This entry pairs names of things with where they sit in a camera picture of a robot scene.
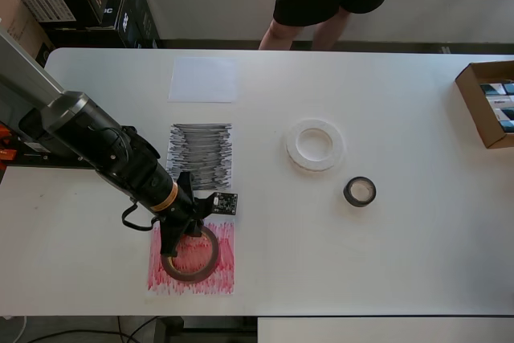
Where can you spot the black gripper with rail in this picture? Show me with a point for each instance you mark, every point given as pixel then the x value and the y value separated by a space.
pixel 170 242

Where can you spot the red double-sided tape roll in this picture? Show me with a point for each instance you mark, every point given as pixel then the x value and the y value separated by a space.
pixel 215 254

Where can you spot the white double-sided tape roll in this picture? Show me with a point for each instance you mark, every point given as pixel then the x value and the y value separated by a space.
pixel 290 144

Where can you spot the black and grey Piper arm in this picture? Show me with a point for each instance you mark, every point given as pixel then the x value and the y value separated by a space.
pixel 72 118

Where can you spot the black electrical tape roll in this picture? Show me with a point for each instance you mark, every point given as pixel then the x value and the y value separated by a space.
pixel 373 194

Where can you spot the red scribbled paper sheet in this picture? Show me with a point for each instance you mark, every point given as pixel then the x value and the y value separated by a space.
pixel 225 278

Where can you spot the black scribbled paper sheet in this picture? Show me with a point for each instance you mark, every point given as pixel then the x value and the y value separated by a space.
pixel 209 150

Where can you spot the black table leg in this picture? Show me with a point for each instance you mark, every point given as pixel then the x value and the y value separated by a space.
pixel 168 331

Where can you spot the blank white paper sheet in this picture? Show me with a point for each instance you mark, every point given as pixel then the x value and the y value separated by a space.
pixel 202 80

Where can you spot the white panel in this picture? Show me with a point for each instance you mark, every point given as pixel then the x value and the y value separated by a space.
pixel 361 331

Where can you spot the orange table clamp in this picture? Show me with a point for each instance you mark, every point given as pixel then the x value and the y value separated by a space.
pixel 8 154

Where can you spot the low black carton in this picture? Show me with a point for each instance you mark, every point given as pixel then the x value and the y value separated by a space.
pixel 140 17

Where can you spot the wide brown cardboard carton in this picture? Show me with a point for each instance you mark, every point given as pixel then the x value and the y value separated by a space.
pixel 20 17

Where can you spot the open brown cardboard tray box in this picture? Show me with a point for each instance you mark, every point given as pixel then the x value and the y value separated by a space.
pixel 470 94

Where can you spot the small dark product box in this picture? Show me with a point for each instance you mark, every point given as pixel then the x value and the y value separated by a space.
pixel 492 89
pixel 504 115

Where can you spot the wrist camera board on bracket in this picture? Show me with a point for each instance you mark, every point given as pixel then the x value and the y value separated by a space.
pixel 225 203

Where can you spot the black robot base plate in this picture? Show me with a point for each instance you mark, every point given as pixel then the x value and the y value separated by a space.
pixel 36 162

